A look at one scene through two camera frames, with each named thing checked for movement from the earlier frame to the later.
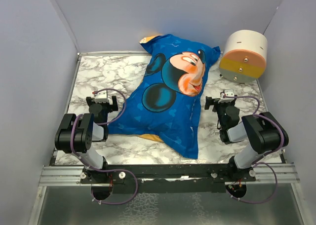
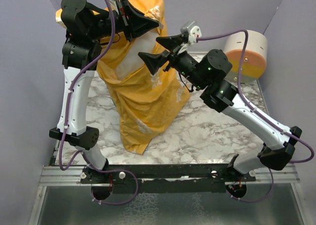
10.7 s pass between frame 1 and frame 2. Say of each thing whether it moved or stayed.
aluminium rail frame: stayed
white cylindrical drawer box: stayed
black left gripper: moved
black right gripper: moved
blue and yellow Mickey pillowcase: moved
